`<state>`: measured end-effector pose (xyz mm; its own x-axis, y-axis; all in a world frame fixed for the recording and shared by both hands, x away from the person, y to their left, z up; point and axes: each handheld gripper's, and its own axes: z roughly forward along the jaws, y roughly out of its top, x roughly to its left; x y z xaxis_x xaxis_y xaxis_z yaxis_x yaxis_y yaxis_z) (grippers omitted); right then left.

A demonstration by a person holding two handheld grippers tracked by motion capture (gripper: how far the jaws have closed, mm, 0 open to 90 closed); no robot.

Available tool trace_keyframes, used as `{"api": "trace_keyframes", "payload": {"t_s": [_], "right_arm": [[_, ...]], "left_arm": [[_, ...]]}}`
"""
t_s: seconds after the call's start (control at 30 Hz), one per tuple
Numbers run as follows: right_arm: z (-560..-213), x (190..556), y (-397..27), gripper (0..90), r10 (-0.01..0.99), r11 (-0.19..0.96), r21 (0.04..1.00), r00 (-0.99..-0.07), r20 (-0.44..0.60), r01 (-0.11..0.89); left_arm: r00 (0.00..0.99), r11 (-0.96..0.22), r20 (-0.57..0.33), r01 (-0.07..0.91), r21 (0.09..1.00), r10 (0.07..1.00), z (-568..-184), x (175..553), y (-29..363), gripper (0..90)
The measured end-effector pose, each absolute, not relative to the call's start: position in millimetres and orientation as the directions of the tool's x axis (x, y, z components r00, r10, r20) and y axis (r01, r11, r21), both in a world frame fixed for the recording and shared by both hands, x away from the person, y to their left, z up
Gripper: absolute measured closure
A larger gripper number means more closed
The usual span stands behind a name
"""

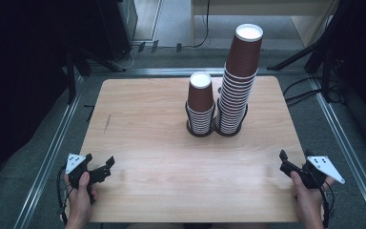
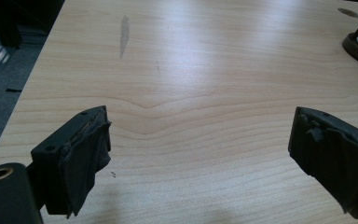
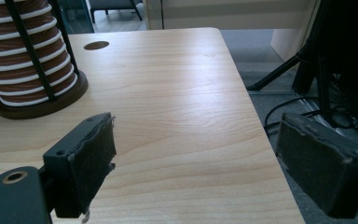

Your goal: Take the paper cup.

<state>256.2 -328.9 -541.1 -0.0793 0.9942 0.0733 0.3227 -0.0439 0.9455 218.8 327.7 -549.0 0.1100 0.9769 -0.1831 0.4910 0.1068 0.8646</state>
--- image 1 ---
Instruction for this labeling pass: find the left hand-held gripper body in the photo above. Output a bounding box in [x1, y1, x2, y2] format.
[65, 153, 97, 205]

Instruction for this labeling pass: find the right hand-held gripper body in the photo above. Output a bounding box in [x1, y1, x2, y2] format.
[300, 148, 346, 191]

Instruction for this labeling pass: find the person's left hand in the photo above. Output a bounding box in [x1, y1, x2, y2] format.
[63, 171, 99, 227]

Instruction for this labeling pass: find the person's right hand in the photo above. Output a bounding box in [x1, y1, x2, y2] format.
[290, 170, 336, 227]

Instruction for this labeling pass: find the black cup holder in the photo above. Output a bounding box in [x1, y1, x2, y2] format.
[214, 97, 250, 138]
[184, 100, 217, 138]

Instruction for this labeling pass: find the black tripod stand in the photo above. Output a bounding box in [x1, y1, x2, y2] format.
[266, 0, 356, 104]
[64, 44, 128, 105]

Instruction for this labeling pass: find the tall stack of brown paper cups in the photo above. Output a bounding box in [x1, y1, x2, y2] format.
[215, 23, 264, 135]

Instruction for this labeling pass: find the black curtain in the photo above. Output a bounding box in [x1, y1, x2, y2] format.
[0, 0, 74, 211]

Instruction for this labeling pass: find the short stack of brown paper cups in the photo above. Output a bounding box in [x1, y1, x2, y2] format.
[185, 71, 216, 135]

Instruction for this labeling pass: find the black computer tower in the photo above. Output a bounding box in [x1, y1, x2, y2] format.
[95, 0, 139, 61]

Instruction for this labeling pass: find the light wooden desk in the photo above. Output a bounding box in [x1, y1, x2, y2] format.
[190, 0, 342, 50]

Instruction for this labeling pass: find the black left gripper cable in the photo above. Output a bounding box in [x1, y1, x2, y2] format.
[55, 164, 75, 226]

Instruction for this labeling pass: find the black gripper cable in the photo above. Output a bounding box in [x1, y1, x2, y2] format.
[314, 177, 336, 229]
[55, 164, 75, 226]

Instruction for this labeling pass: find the aluminium frame rail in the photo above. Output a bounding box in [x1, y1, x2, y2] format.
[308, 75, 366, 228]
[87, 66, 309, 78]
[12, 75, 87, 229]

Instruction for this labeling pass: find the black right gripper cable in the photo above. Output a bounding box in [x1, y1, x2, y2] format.
[314, 177, 336, 229]

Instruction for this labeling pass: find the black floor cable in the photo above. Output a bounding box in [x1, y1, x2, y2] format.
[281, 75, 327, 108]

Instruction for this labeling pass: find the white floor cable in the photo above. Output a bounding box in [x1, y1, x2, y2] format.
[115, 43, 142, 71]

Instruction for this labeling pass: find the black hanging cable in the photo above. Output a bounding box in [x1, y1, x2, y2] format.
[191, 0, 212, 50]

